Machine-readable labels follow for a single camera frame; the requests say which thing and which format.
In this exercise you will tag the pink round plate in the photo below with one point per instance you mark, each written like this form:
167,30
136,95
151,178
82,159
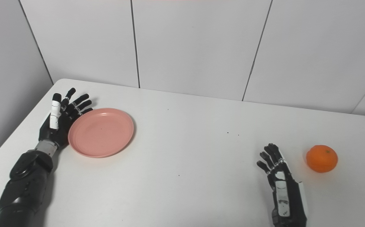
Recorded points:
101,132

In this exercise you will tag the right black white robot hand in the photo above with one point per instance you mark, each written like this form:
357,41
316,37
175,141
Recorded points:
291,201

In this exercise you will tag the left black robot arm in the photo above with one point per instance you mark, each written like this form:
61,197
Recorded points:
23,186

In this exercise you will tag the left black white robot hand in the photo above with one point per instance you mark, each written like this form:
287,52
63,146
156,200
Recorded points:
53,132

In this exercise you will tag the orange fruit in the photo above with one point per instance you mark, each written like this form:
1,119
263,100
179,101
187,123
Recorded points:
322,158

